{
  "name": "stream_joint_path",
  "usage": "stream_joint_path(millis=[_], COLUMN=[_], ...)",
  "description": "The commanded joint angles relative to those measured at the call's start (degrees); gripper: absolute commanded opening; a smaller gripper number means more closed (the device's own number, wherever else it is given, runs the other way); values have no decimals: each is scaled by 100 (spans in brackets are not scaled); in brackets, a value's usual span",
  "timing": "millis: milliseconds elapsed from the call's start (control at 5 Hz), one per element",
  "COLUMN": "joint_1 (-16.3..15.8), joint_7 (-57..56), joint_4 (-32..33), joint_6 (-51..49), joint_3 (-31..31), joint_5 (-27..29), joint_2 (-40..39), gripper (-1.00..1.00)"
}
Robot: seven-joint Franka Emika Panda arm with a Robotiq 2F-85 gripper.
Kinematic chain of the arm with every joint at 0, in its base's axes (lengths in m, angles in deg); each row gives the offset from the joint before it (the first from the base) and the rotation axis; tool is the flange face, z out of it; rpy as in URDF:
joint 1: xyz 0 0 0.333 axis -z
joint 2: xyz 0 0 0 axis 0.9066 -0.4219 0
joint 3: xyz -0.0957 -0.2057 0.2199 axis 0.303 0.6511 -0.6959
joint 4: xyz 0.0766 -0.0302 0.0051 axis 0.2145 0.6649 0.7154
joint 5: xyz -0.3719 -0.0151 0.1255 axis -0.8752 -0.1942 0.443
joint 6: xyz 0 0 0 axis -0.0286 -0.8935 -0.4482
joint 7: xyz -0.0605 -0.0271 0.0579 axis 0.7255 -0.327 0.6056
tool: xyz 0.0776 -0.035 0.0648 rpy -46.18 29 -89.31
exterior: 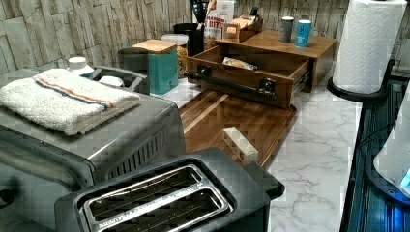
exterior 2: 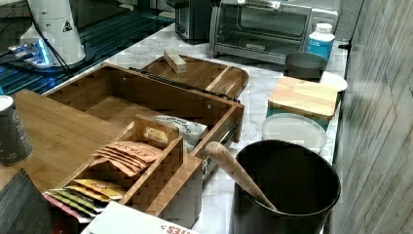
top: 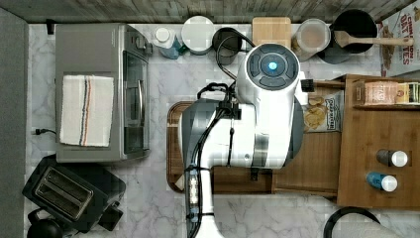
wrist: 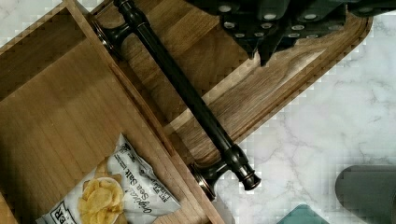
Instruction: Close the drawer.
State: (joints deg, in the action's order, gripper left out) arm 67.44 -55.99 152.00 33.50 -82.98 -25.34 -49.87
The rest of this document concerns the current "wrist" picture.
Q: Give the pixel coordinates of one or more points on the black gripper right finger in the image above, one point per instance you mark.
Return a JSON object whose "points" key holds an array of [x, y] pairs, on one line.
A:
{"points": [[294, 19]]}

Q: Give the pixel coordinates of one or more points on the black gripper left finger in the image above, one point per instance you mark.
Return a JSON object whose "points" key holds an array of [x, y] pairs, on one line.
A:
{"points": [[255, 25]]}

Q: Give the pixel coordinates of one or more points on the black drawer handle bar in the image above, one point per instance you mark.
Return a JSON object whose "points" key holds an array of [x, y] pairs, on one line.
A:
{"points": [[232, 157]]}

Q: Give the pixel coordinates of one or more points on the wooden drawer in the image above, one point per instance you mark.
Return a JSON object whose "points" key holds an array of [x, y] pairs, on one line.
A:
{"points": [[64, 103]]}

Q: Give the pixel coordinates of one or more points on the dark grey round pan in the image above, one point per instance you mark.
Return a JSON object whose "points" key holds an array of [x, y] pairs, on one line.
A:
{"points": [[368, 192]]}

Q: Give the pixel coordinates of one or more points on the teal container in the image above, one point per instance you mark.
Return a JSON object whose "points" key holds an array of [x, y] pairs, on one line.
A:
{"points": [[302, 214]]}

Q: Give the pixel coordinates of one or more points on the sea salt chips bag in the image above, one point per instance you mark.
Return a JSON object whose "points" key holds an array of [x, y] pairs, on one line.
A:
{"points": [[122, 189]]}

